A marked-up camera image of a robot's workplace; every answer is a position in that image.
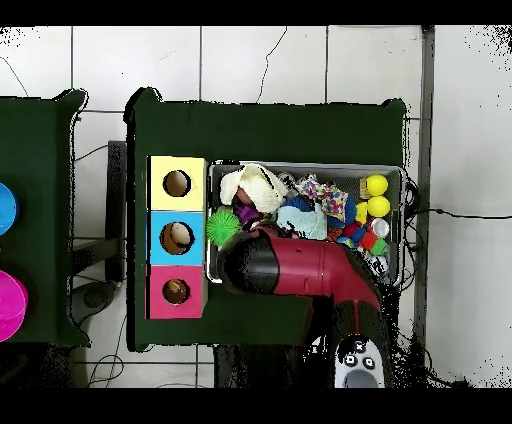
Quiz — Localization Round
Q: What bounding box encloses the dark green table cloth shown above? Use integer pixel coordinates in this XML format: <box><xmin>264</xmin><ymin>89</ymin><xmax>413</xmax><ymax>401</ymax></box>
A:
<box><xmin>125</xmin><ymin>87</ymin><xmax>407</xmax><ymax>353</ymax></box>

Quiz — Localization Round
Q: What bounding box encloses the long black floor cable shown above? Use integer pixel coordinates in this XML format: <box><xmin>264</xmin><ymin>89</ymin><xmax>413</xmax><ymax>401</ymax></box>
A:
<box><xmin>403</xmin><ymin>206</ymin><xmax>512</xmax><ymax>220</ymax></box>

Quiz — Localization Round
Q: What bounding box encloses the blue round container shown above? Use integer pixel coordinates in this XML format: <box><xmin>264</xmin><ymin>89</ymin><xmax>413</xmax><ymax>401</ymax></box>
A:
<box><xmin>0</xmin><ymin>182</ymin><xmax>19</xmax><ymax>236</ymax></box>

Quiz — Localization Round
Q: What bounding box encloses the green cloth side table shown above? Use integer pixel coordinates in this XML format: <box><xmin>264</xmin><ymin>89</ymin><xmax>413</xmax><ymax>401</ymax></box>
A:
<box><xmin>0</xmin><ymin>89</ymin><xmax>89</xmax><ymax>347</ymax></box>

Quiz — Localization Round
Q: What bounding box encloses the shallow silver mesh bin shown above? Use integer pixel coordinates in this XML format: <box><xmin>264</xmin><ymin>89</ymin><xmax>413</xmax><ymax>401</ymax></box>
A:
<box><xmin>207</xmin><ymin>159</ymin><xmax>404</xmax><ymax>288</ymax></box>

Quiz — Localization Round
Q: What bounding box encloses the large green spiky ball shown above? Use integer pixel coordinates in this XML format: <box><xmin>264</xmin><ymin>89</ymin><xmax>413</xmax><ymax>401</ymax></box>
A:
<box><xmin>205</xmin><ymin>208</ymin><xmax>242</xmax><ymax>247</ymax></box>

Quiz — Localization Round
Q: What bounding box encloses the cream waffle cloth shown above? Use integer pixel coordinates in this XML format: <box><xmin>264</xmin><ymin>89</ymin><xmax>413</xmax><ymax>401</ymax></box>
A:
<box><xmin>219</xmin><ymin>162</ymin><xmax>289</xmax><ymax>215</ymax></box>

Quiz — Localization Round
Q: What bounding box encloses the yellow ball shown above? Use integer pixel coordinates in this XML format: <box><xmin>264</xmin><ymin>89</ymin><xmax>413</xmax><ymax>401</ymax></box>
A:
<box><xmin>365</xmin><ymin>194</ymin><xmax>391</xmax><ymax>218</ymax></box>
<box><xmin>363</xmin><ymin>173</ymin><xmax>389</xmax><ymax>197</ymax></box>

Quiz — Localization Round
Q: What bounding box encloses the mint waffle cloth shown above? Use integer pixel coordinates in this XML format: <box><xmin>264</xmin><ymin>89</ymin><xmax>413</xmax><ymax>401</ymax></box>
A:
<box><xmin>276</xmin><ymin>203</ymin><xmax>329</xmax><ymax>241</ymax></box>

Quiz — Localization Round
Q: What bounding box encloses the plain blue spiky ball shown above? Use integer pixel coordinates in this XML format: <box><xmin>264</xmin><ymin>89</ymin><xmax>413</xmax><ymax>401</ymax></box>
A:
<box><xmin>283</xmin><ymin>195</ymin><xmax>317</xmax><ymax>213</ymax></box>

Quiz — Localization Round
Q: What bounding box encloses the colourful patterned cloth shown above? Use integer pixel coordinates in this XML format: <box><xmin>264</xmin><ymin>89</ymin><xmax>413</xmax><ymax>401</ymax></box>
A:
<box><xmin>295</xmin><ymin>173</ymin><xmax>349</xmax><ymax>225</ymax></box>

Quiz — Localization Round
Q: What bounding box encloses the blue spiky ball with eyes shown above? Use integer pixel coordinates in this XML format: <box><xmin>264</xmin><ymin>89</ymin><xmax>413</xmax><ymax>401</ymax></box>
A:
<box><xmin>327</xmin><ymin>195</ymin><xmax>357</xmax><ymax>229</ymax></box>

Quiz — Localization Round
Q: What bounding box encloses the magenta round container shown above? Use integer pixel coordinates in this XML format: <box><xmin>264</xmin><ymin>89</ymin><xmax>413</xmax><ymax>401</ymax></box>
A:
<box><xmin>0</xmin><ymin>269</ymin><xmax>29</xmax><ymax>343</ymax></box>

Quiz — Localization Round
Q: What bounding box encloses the wooden box with three holes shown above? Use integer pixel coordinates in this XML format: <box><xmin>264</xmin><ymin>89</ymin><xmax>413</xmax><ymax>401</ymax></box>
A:
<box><xmin>145</xmin><ymin>154</ymin><xmax>209</xmax><ymax>321</ymax></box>

